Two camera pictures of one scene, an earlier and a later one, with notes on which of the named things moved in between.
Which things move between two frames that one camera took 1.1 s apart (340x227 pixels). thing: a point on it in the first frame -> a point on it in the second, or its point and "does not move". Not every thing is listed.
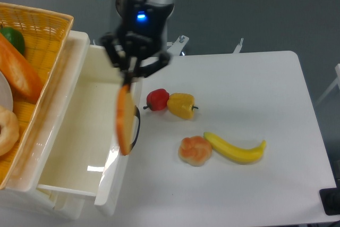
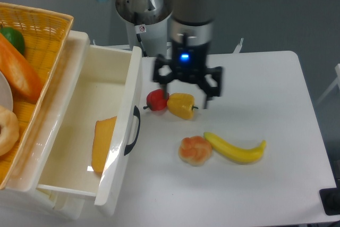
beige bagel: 10,131 does not move
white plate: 6,98 does not move
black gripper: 142,28 -> 189,63
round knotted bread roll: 195,150 does not move
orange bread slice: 125,118 -> 104,131
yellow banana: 247,156 does not move
